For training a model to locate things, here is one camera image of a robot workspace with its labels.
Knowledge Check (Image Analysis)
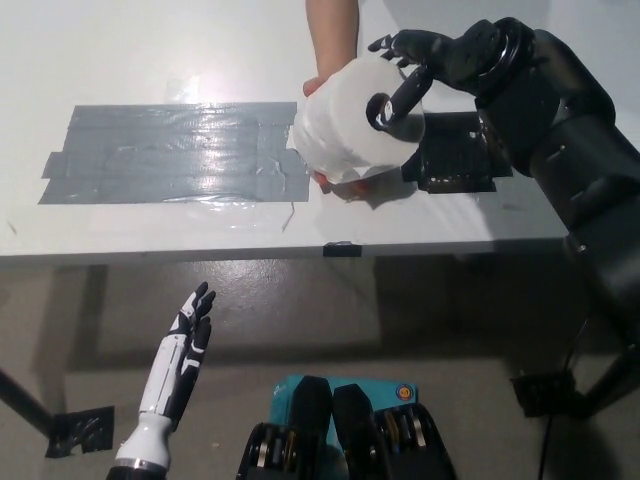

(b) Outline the person's bare hand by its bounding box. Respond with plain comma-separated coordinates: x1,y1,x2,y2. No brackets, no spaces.
302,52,375,202

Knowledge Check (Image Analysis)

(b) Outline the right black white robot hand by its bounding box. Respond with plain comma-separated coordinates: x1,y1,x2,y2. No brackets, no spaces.
367,18,507,127

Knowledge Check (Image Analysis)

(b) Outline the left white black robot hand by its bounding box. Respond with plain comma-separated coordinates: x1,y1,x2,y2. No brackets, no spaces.
138,281,218,433

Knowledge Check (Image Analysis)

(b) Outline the white toilet paper roll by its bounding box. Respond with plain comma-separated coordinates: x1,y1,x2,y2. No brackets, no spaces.
288,55,428,200

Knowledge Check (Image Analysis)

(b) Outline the small black tape piece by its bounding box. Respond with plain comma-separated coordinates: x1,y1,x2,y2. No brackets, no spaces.
323,240,363,259

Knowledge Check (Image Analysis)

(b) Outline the grey duct tape patch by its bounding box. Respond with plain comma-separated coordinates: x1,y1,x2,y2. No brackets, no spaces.
37,101,312,206

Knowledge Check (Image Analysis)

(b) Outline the thin black cable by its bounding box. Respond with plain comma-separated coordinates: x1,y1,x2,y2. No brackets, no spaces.
539,319,589,480

